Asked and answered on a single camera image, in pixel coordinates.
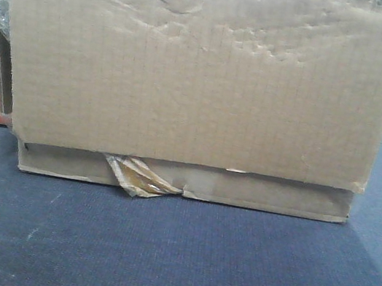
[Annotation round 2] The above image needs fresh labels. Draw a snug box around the large brown cardboard box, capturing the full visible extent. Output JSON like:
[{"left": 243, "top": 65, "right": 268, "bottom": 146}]
[{"left": 0, "top": 0, "right": 382, "bottom": 223}]

